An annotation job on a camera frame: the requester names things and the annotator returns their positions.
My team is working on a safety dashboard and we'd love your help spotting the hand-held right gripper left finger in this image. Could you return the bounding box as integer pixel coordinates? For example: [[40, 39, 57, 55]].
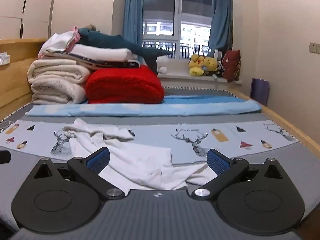
[[25, 147, 125, 201]]

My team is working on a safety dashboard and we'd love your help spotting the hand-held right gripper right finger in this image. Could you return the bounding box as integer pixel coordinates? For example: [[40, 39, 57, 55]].
[[191, 149, 292, 201]]

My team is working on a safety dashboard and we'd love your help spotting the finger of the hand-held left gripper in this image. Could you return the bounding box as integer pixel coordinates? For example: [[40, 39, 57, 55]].
[[0, 150, 12, 165]]

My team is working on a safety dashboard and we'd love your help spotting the white long-sleeved shirt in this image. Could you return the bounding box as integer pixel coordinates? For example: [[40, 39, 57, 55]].
[[64, 118, 215, 190]]

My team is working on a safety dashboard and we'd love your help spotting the grey deer-print bedsheet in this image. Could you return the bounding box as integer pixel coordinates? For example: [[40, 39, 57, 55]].
[[0, 86, 320, 233]]

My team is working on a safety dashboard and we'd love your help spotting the light blue folded duvet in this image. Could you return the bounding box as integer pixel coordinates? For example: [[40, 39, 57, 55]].
[[25, 95, 262, 117]]

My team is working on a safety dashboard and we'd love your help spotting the red folded blanket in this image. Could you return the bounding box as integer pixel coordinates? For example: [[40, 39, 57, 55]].
[[85, 65, 165, 104]]

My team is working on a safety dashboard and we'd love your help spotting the purple bag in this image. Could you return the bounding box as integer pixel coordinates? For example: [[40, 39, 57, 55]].
[[251, 78, 270, 106]]

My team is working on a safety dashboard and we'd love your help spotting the cream fleece folded blanket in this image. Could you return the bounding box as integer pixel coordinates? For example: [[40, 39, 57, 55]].
[[27, 59, 92, 105]]

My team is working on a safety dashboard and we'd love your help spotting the white window sill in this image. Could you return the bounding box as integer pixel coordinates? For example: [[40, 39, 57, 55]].
[[156, 56, 243, 85]]

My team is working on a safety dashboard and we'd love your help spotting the dark red pillow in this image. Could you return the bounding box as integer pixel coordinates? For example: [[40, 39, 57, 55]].
[[222, 49, 242, 83]]

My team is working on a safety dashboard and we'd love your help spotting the yellow plush toy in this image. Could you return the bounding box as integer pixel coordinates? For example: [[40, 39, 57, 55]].
[[201, 57, 219, 72], [188, 54, 206, 77]]

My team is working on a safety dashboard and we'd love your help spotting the dark teal shark plush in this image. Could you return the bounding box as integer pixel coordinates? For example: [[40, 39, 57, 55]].
[[77, 27, 173, 75]]

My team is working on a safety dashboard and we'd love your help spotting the white and pink cloth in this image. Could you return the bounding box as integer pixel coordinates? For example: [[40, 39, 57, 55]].
[[38, 27, 81, 58]]

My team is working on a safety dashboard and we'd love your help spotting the blue curtain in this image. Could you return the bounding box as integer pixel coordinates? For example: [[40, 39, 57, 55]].
[[208, 0, 234, 52], [122, 0, 145, 46]]

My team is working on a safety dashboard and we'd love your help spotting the window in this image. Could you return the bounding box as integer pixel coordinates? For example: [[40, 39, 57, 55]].
[[142, 0, 213, 59]]

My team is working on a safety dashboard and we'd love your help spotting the cream wardrobe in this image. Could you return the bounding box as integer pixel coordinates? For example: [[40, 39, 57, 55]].
[[0, 0, 58, 39]]

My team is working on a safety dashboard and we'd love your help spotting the wooden bed frame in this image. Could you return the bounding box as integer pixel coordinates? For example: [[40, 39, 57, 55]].
[[0, 38, 320, 155]]

